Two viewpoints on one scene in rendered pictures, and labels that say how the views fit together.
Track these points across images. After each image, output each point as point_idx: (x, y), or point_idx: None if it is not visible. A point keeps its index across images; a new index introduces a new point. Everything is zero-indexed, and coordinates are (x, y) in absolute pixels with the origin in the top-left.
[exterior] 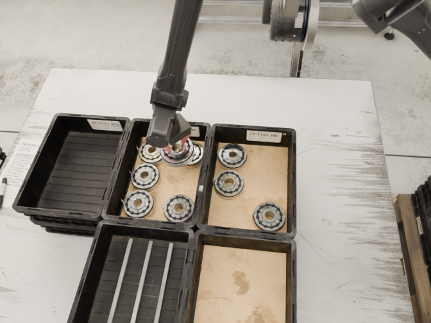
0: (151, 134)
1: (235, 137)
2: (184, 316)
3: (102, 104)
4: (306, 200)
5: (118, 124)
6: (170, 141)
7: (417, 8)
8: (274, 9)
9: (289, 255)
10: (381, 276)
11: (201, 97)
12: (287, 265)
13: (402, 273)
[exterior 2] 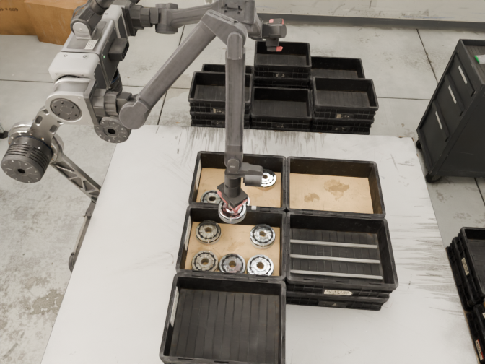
0: (260, 176)
1: (195, 196)
2: (346, 212)
3: (104, 363)
4: None
5: (177, 290)
6: None
7: (255, 10)
8: (116, 120)
9: (294, 164)
10: (286, 141)
11: (115, 250)
12: (296, 170)
13: (283, 132)
